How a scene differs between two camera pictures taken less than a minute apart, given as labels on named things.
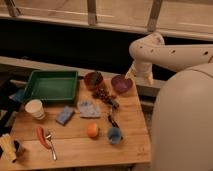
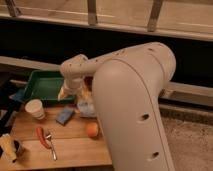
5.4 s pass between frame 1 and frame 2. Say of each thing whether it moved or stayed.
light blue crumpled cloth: stayed
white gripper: moved
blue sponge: stayed
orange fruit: stayed
